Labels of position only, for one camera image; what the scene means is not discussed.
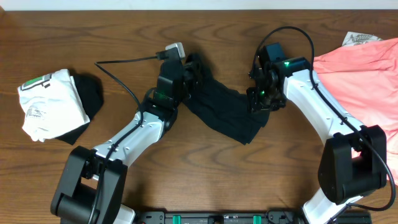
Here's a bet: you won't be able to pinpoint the black t-shirt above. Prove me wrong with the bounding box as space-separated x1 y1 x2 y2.
182 53 271 146

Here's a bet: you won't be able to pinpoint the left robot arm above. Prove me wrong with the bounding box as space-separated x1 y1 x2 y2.
50 54 204 223

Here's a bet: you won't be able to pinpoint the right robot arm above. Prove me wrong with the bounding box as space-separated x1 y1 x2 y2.
247 55 390 223

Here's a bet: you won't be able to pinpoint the pink t-shirt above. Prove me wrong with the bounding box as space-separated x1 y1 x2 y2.
314 38 397 181

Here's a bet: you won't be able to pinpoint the white printed garment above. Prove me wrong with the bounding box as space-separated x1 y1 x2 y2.
341 32 382 47

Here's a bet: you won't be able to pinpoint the black folded garment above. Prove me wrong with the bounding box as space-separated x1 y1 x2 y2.
56 73 104 145

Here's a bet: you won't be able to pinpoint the white folded t-shirt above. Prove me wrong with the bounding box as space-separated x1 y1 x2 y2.
17 69 90 142

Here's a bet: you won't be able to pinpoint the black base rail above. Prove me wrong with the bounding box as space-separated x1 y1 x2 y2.
133 211 373 224

